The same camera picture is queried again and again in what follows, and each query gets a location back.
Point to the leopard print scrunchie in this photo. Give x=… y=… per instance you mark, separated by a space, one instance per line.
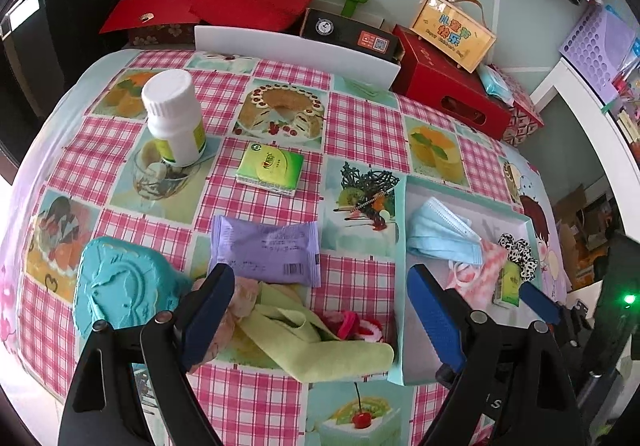
x=520 y=251

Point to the blue face mask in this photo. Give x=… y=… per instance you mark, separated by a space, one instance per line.
x=440 y=231

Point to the teal shallow cardboard box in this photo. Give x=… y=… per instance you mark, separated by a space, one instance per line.
x=450 y=196

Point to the red cardboard carry box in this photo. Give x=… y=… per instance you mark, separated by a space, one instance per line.
x=440 y=76

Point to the dark floral box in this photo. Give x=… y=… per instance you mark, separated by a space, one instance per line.
x=160 y=33

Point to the white pill bottle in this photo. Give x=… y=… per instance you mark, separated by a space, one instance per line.
x=172 y=116

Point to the red flat gift box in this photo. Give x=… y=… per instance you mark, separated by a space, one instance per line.
x=145 y=8

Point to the purple snack packet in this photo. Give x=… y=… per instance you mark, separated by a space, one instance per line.
x=260 y=246

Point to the purple perforated basket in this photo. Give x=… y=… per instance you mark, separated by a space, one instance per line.
x=590 y=51

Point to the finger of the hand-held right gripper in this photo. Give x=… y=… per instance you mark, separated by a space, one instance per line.
x=537 y=301

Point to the green tissue pack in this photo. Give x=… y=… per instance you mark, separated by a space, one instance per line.
x=507 y=283
x=270 y=166

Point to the blue wet wipes pack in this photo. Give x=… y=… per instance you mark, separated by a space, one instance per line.
x=495 y=83

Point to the black cabinet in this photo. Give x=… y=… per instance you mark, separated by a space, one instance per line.
x=75 y=26

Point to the pink furry printed sock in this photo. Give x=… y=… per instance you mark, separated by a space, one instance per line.
x=245 y=296

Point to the pink white face mask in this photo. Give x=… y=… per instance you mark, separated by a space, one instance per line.
x=480 y=281

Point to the teal plastic toy case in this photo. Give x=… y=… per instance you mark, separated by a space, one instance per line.
x=120 y=281

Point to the pink checked printed tablecloth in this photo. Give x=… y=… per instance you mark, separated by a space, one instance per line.
x=350 y=126

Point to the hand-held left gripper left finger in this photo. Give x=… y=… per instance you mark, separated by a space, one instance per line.
x=207 y=321

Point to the black box with gauge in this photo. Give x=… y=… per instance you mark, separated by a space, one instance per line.
x=340 y=28

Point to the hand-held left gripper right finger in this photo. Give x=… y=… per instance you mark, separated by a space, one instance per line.
x=435 y=316

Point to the red patterned box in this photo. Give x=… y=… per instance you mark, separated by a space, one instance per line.
x=522 y=118

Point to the light green cloth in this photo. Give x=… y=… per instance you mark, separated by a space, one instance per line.
x=325 y=361

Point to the brown cardboard box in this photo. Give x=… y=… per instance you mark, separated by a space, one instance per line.
x=575 y=206

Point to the white shelf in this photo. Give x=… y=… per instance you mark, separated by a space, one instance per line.
x=575 y=91

